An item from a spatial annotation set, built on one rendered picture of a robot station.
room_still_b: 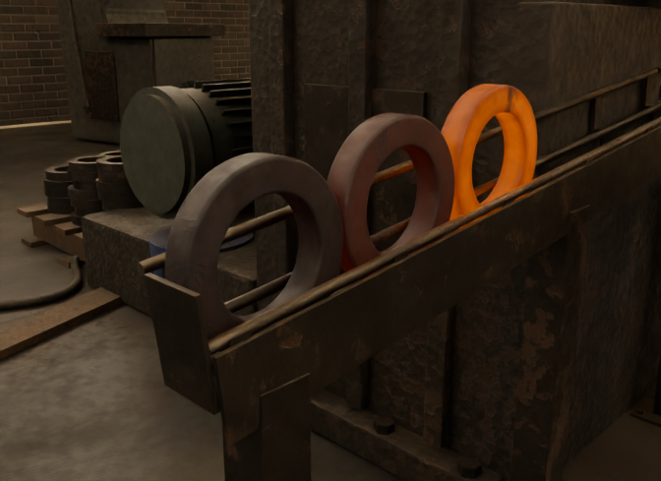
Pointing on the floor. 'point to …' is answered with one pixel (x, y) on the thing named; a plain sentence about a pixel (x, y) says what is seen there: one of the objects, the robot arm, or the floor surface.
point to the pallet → (78, 202)
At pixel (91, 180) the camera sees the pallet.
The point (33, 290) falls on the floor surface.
